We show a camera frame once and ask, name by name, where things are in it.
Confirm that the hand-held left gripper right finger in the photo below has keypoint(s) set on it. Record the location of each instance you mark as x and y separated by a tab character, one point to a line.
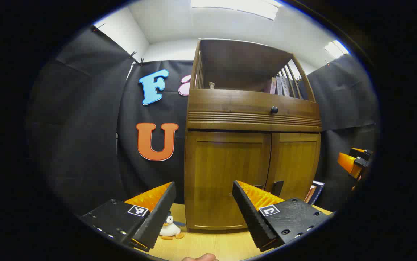
252	217

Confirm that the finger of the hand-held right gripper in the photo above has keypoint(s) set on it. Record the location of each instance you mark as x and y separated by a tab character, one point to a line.
348	161
360	152

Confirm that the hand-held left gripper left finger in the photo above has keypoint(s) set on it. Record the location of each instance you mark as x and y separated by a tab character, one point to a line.
157	217

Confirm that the wooden cabinet door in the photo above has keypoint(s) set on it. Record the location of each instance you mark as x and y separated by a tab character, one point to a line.
295	163
215	170

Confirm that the wooden double-door shoe cabinet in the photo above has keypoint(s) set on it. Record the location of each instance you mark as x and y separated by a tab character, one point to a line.
230	101

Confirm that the white plush penguin toy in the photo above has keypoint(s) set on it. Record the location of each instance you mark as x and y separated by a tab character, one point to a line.
170	229

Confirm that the dark blue book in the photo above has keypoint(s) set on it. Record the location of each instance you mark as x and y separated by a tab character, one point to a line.
318	189

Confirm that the brown book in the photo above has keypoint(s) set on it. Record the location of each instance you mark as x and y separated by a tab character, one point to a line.
310	194

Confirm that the black round drawer knob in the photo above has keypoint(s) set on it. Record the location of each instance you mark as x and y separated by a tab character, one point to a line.
274	109

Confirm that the ceiling light panel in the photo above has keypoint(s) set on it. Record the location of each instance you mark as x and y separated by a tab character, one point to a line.
335	49

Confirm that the pale pink book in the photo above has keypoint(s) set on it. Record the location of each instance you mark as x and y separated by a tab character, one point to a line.
270	86

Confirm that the black backdrop cloth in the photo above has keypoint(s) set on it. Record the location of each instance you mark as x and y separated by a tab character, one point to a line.
85	127

